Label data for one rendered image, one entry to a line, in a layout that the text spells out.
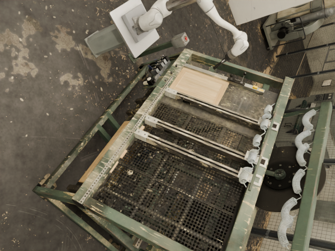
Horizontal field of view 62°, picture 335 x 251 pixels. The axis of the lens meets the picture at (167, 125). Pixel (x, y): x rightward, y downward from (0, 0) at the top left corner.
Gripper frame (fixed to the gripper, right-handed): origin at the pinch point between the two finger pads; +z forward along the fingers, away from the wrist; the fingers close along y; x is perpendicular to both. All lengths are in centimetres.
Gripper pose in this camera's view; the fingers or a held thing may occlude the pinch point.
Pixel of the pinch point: (216, 66)
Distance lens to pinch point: 297.7
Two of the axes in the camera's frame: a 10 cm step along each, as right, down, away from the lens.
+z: -5.5, 3.8, 7.4
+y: 5.8, -4.7, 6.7
